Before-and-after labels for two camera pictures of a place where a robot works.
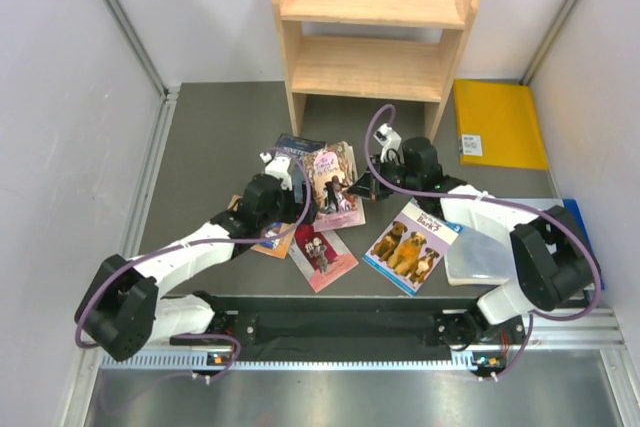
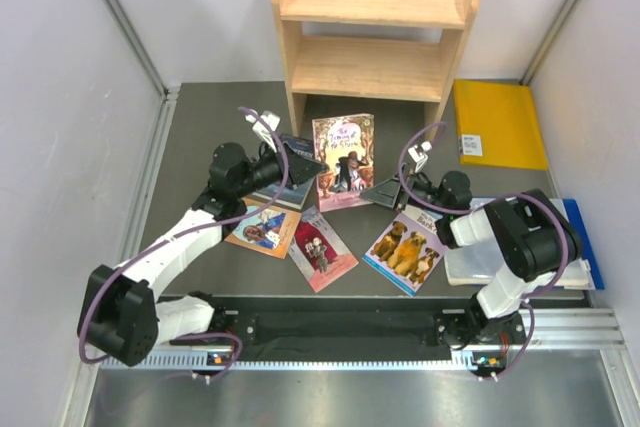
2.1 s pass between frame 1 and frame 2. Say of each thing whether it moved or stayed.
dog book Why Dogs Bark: stayed
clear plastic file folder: stayed
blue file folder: stayed
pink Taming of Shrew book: moved
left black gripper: moved
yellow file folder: stayed
